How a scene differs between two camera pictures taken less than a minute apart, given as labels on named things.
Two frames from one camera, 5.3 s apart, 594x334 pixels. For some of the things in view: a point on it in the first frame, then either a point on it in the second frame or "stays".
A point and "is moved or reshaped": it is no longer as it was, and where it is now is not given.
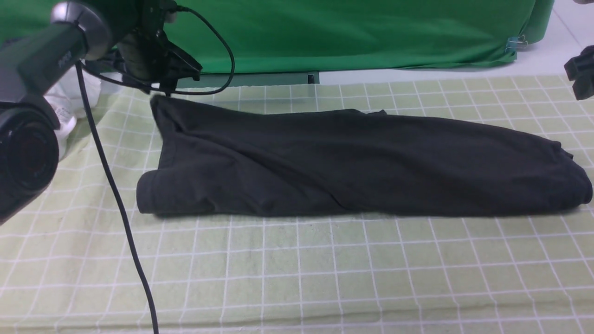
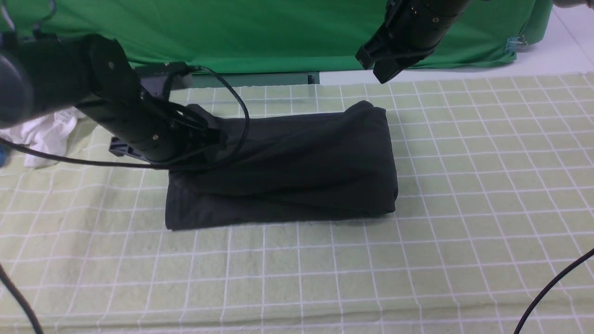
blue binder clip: [513, 42] stays
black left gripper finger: [580, 69] to [412, 28]
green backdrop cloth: [246, 36] stays
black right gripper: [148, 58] to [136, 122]
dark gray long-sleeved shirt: [215, 160] is moved or reshaped
